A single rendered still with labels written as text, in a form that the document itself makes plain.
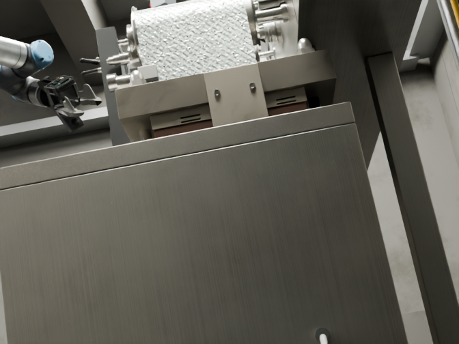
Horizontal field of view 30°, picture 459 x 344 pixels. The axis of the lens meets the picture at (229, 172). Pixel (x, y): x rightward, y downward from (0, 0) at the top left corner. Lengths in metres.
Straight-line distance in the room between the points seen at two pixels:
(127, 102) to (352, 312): 0.55
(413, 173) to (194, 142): 0.58
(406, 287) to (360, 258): 3.70
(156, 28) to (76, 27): 2.99
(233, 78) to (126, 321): 0.47
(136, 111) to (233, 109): 0.18
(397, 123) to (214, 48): 0.43
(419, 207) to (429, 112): 3.58
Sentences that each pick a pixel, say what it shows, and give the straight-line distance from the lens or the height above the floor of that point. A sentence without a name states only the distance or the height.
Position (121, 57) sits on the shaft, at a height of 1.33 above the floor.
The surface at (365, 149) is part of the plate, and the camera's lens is 2.61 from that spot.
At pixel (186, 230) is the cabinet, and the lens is 1.42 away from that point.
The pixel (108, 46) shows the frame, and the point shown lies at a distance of 2.22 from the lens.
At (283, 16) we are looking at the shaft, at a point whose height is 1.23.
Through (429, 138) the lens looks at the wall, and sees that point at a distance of 5.36.
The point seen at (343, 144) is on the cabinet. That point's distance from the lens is 1.46.
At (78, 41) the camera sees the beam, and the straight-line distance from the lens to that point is 4.96.
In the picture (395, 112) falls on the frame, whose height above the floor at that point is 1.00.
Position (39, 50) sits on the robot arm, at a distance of 2.43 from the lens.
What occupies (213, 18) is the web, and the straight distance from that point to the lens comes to 1.84.
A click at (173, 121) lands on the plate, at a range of 1.56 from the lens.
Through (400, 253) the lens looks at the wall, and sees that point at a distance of 5.14.
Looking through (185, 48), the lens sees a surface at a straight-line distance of 1.82.
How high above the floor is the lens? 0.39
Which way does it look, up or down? 17 degrees up
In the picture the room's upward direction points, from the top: 11 degrees counter-clockwise
